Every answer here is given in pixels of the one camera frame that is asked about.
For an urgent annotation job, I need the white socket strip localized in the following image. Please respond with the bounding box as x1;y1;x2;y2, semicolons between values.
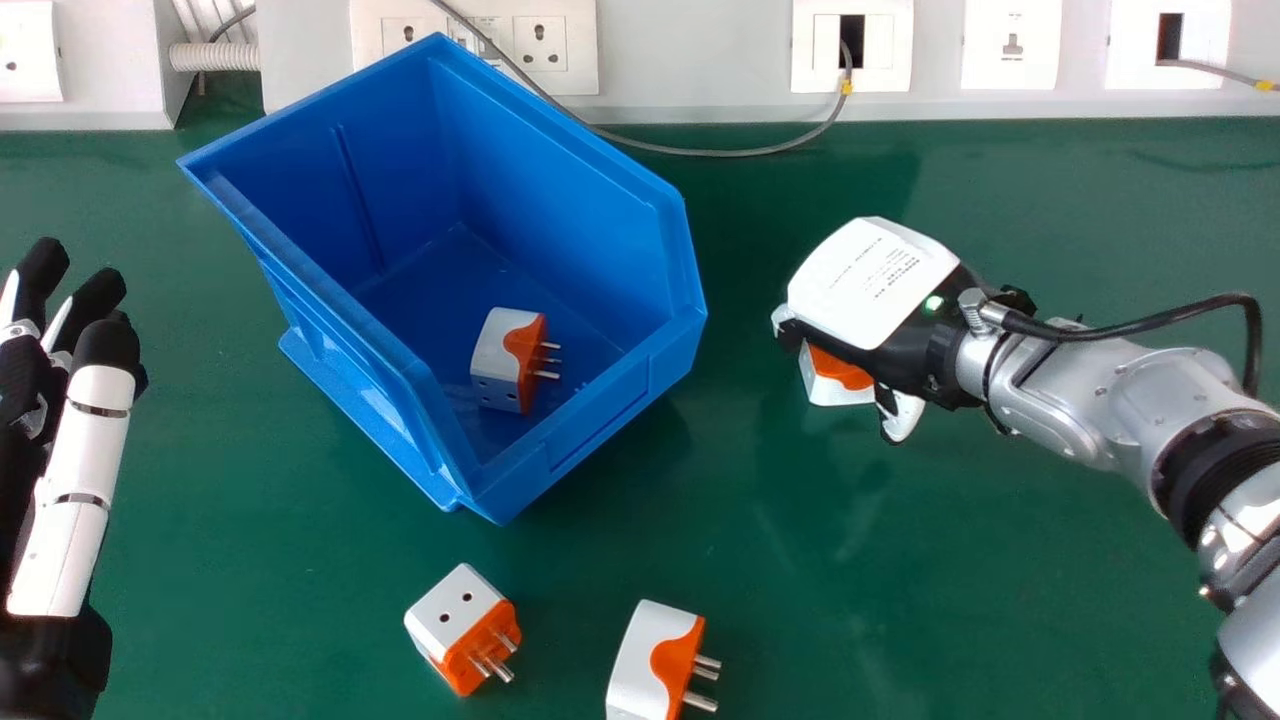
349;0;601;98

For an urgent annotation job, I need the white-and-orange plug adapter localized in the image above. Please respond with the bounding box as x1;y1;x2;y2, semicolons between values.
798;342;878;408
469;307;563;416
605;599;722;720
403;562;523;698

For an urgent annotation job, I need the white corrugated hose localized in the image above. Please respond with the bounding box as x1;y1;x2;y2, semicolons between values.
168;40;261;74

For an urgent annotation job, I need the grey cable with yellow plug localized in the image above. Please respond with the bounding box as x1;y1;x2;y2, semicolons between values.
1158;57;1280;94

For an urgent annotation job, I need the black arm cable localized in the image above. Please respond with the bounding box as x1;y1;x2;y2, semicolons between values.
958;288;1263;399

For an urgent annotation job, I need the white wall socket plate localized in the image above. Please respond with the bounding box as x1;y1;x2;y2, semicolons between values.
790;0;915;95
0;0;66;104
960;0;1063;92
1104;0;1233;92

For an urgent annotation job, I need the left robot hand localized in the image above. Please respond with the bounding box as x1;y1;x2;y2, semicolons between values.
0;237;150;720

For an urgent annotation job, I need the blue plastic bin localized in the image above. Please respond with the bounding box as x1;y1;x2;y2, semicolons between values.
177;32;709;527

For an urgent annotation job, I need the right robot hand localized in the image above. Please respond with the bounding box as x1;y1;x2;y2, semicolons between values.
771;216;1036;445

